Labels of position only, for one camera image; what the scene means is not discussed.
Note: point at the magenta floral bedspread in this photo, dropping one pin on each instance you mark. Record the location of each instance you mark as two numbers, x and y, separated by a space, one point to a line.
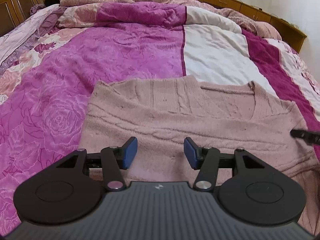
64 52

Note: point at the pink knit sweater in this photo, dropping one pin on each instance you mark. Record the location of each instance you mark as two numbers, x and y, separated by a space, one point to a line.
162 113

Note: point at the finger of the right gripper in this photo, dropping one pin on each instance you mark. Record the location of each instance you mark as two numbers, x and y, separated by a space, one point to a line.
310 137

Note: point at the wooden side cabinet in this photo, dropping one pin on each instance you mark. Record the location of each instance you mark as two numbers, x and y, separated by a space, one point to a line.
290 34

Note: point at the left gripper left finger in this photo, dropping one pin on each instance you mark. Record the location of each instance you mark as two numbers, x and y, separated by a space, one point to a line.
111 160

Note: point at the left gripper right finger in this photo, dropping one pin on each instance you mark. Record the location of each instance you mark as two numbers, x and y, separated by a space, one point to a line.
209 160

